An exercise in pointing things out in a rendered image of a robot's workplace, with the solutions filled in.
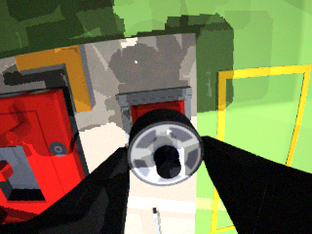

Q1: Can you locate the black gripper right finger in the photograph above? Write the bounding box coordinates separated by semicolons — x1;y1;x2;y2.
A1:
200;136;312;234

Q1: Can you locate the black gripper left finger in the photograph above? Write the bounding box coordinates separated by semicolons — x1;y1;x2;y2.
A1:
0;147;132;234

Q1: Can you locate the red rectangular plate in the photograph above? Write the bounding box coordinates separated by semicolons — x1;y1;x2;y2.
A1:
0;86;90;225

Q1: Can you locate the yellow rectangular outline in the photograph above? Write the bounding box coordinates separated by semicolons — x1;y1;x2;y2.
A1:
210;65;311;234

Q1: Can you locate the black wheel with grey hub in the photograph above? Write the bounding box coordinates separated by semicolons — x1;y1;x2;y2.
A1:
126;108;204;187

